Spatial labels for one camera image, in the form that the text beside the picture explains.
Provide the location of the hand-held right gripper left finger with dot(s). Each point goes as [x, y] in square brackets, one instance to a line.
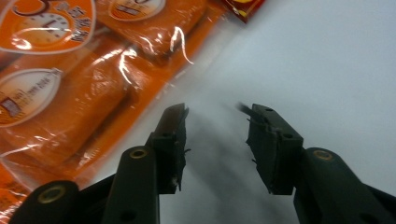
[146, 174]

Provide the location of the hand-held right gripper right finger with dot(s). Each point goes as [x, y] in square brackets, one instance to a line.
[289, 161]

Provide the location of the orange sausage multipack bag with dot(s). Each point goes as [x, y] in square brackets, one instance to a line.
[93, 77]

